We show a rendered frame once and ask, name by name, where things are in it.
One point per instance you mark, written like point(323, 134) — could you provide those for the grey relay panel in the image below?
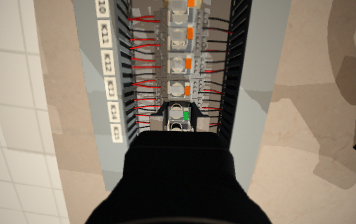
point(109, 54)

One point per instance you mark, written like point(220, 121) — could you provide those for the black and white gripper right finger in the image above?
point(199, 121)

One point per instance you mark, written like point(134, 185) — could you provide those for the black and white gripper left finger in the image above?
point(159, 120)

